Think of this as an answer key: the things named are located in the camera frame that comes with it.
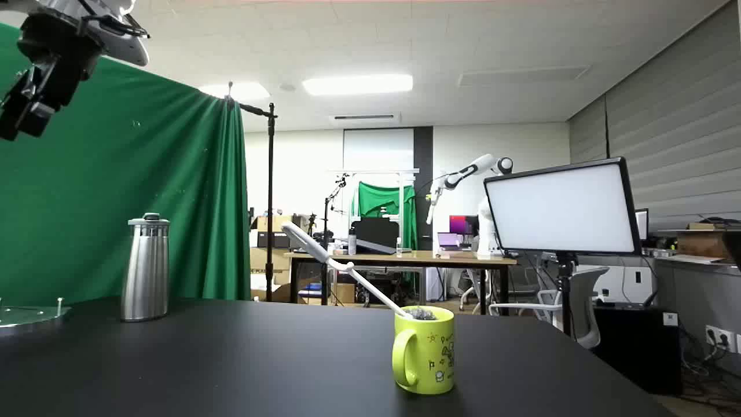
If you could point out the pink-screen laptop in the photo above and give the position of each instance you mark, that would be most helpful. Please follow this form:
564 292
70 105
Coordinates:
461 225

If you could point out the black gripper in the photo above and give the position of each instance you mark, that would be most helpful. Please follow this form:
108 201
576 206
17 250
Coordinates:
58 47

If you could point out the small green backdrop cloth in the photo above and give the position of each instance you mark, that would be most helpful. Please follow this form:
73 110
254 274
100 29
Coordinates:
378 199

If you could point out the silver jar cap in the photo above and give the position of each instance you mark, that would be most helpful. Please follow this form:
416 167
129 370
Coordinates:
148 221

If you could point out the white wall power outlet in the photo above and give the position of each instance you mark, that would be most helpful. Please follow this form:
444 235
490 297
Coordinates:
718 337

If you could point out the black background monitor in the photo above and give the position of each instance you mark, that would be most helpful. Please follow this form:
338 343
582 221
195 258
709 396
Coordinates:
376 235

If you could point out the large white-screen monitor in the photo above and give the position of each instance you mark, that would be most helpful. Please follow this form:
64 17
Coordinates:
560 209

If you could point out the grey window blinds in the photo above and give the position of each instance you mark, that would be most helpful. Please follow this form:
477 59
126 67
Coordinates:
680 123

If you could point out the rectangular ceiling light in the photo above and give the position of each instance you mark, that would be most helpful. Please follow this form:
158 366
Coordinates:
357 84
240 90

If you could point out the brown cardboard box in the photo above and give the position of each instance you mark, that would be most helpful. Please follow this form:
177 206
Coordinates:
708 241

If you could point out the black backdrop stand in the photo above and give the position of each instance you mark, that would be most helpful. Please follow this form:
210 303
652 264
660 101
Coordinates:
270 199

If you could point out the white office chair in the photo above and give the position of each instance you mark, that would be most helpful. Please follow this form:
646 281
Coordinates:
582 308

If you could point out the large green backdrop cloth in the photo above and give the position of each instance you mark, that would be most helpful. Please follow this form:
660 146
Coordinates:
123 192

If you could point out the lime green mug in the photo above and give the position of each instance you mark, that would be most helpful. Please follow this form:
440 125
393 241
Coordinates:
429 351

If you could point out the black monitor stand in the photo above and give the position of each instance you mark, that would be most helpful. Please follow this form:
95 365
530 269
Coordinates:
569 292

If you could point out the white cabinet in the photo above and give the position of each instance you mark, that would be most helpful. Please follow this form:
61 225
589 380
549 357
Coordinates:
622 284

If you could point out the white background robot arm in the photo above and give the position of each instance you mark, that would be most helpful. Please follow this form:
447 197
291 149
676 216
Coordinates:
464 174

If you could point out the silver metal jar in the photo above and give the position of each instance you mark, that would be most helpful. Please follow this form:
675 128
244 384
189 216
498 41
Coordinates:
144 269

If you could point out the wooden desk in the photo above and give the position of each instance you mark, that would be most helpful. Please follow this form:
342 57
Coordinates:
402 259

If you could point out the black computer tower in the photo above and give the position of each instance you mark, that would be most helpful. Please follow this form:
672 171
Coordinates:
638 348

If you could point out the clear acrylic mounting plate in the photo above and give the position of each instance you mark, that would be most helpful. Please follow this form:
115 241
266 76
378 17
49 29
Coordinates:
26 314

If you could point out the ceiling air vent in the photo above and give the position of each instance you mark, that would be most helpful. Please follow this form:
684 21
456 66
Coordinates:
366 118

